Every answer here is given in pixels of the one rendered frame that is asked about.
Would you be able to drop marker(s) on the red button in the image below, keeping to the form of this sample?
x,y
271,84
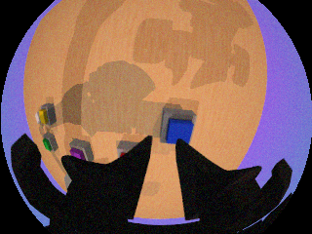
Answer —
x,y
125,146

